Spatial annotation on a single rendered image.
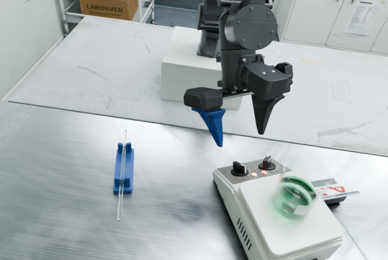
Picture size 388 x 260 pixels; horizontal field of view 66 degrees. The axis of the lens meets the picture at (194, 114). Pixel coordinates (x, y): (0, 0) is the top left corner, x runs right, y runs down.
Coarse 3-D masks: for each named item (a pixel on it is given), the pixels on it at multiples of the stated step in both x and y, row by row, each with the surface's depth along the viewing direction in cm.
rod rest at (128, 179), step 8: (120, 144) 58; (128, 144) 59; (120, 152) 60; (128, 152) 60; (120, 160) 59; (128, 160) 59; (120, 168) 57; (128, 168) 57; (120, 176) 56; (128, 176) 53; (128, 184) 54; (128, 192) 54
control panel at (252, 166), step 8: (272, 160) 58; (224, 168) 56; (232, 168) 56; (248, 168) 56; (256, 168) 55; (280, 168) 55; (232, 176) 53; (248, 176) 52; (256, 176) 52; (264, 176) 52
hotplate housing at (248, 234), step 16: (224, 176) 53; (224, 192) 52; (240, 208) 47; (240, 224) 47; (240, 240) 48; (256, 240) 43; (336, 240) 44; (256, 256) 43; (272, 256) 41; (288, 256) 42; (304, 256) 42; (320, 256) 45
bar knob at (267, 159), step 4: (268, 156) 56; (264, 160) 54; (268, 160) 55; (260, 164) 56; (264, 164) 54; (268, 164) 55; (272, 164) 56; (260, 168) 55; (264, 168) 54; (268, 168) 54; (272, 168) 54
